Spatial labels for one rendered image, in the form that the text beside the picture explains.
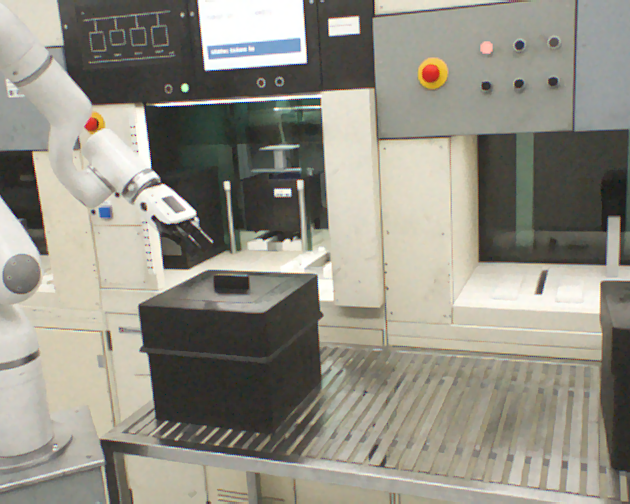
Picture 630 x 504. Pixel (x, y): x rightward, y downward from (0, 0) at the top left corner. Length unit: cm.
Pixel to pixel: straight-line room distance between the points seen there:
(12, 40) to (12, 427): 71
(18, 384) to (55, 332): 94
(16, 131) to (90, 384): 79
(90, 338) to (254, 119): 87
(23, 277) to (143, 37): 87
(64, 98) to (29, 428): 63
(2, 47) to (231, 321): 64
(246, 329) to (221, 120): 123
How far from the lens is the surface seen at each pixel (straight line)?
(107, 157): 158
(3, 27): 144
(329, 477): 132
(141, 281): 215
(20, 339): 145
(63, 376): 244
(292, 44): 182
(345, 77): 177
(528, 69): 167
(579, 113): 167
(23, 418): 149
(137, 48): 203
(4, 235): 138
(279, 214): 245
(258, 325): 135
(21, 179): 295
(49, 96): 148
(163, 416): 156
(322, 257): 224
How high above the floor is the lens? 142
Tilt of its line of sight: 14 degrees down
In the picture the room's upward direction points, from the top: 4 degrees counter-clockwise
